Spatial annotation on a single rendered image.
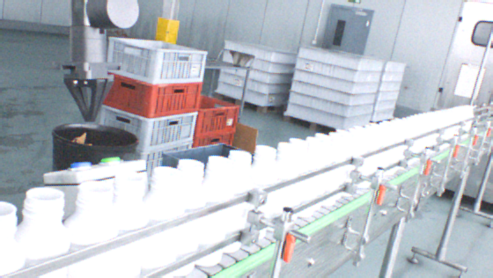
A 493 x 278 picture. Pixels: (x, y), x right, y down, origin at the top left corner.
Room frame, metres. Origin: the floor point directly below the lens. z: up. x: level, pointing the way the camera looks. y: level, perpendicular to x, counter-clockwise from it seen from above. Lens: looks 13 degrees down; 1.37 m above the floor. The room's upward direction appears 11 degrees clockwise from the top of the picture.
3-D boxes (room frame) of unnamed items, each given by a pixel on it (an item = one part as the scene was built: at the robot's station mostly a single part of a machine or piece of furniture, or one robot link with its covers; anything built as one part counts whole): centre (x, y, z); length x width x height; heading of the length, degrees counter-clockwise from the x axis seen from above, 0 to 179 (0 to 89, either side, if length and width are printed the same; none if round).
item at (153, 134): (3.46, 0.67, 0.55); 0.61 x 0.41 x 0.22; 156
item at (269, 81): (8.76, -0.12, 0.50); 1.23 x 1.05 x 1.00; 147
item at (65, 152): (2.62, 0.78, 0.32); 0.45 x 0.45 x 0.64
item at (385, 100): (9.37, -2.00, 0.59); 1.25 x 1.03 x 1.17; 150
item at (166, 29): (10.99, 2.05, 0.55); 0.40 x 0.40 x 1.10; 59
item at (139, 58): (3.46, 0.67, 1.00); 0.61 x 0.41 x 0.22; 156
